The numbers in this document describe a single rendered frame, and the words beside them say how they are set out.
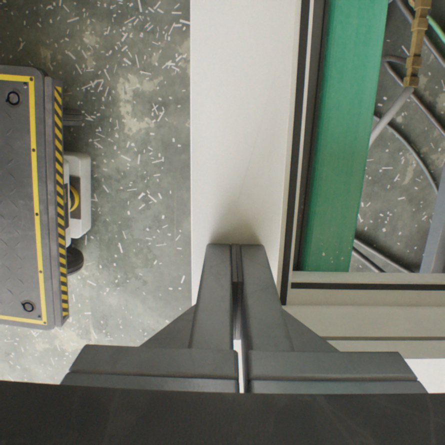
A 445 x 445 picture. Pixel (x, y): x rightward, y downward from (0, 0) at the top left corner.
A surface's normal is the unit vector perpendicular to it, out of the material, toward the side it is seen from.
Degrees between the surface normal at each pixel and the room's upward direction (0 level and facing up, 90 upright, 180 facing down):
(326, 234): 0
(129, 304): 0
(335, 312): 90
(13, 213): 0
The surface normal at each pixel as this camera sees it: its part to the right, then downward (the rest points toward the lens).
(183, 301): -0.02, 0.29
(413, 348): 0.02, -0.96
